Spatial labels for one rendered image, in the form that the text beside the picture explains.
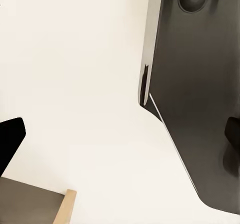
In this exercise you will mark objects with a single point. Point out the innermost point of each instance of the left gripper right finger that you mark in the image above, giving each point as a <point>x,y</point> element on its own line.
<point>232,132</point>

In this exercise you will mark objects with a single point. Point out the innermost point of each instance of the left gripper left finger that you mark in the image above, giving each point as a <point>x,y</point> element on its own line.
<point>12,133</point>

